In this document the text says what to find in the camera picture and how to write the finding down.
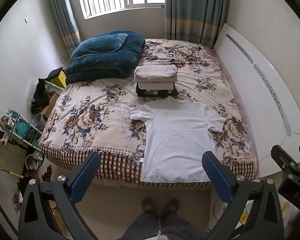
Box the blue-grey striped curtain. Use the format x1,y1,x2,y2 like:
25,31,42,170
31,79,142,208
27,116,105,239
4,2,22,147
163,0,229,44
46,0,81,56

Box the black folded garment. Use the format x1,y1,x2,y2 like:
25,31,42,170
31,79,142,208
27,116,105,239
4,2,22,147
136,83,178,98

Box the grey plastic cup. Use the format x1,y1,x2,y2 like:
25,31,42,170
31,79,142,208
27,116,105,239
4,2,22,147
33,112,47,131

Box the beige folded garment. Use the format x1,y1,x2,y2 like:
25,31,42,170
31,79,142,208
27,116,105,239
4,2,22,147
133,64,179,84
137,81,176,91

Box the dark clothes pile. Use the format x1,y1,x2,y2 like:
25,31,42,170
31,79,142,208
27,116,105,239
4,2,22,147
31,78,52,113

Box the white plastic basket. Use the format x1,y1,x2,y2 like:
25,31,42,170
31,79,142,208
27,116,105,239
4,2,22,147
43,80,64,96

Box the teal storage rack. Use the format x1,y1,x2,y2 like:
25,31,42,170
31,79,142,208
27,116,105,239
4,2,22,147
7,112,43,152

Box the wooden broom handle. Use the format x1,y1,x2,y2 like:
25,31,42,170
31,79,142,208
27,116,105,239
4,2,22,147
0,163,24,179

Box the white t-shirt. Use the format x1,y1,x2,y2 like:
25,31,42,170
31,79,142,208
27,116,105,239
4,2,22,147
129,96,227,183

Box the blue velvet quilt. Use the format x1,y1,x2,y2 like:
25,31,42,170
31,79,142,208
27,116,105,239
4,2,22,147
64,31,146,85

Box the floral bed blanket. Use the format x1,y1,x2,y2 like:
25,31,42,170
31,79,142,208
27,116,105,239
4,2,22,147
39,38,260,189

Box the person's right brown slipper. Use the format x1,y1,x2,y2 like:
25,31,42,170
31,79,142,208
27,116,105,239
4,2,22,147
165,198,180,214

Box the white round basin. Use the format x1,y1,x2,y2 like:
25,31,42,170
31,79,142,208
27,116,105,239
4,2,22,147
25,152,44,172

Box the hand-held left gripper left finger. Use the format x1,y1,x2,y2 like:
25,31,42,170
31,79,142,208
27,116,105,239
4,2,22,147
19,151,102,240

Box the person's brown slipper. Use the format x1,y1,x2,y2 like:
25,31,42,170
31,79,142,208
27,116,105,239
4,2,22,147
165,198,180,214
142,197,157,214

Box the person's left brown slipper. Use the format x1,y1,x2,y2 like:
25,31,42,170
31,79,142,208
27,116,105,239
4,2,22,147
142,197,157,214

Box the brown cardboard box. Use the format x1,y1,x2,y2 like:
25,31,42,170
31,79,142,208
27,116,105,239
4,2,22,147
41,93,59,118

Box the white bed headboard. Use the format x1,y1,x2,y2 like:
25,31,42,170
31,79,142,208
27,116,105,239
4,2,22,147
213,22,300,181

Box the person's grey pants legs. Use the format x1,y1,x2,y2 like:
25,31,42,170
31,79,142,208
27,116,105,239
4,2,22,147
119,212,208,240

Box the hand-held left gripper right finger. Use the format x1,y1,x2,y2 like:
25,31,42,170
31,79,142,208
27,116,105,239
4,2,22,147
201,151,284,240

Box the blue velvet pillow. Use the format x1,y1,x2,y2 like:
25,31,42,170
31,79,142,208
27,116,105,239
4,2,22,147
70,33,128,60

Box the yellow box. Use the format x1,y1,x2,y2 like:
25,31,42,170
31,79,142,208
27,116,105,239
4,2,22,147
50,70,66,89

